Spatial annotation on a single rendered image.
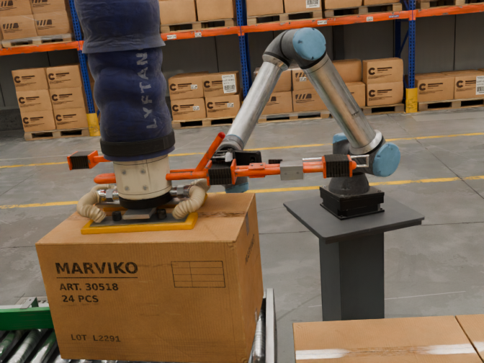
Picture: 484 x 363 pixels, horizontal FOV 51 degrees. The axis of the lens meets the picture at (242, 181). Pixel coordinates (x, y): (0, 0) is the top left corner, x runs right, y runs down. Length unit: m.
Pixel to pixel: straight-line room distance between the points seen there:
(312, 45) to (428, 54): 8.41
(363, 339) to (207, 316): 0.64
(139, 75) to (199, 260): 0.54
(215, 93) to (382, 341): 7.22
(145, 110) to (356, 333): 1.08
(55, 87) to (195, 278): 8.18
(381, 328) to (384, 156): 0.70
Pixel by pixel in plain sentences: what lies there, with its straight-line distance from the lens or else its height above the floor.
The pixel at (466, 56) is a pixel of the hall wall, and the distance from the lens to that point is 10.52.
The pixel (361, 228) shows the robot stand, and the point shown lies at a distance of 2.27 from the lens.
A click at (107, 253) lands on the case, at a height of 1.05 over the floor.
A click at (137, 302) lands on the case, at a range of 1.57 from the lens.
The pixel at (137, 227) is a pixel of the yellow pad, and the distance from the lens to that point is 1.53.
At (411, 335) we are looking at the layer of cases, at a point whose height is 0.54.
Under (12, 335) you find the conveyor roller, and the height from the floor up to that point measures 0.55.
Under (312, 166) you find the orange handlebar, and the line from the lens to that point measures 1.53.
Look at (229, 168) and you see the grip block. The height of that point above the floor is 1.23.
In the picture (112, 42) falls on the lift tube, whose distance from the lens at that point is 1.46.
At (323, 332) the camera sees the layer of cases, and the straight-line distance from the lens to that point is 1.96.
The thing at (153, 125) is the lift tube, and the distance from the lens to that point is 1.50.
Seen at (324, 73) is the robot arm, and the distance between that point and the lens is 2.01.
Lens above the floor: 1.64
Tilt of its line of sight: 17 degrees down
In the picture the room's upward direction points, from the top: 5 degrees counter-clockwise
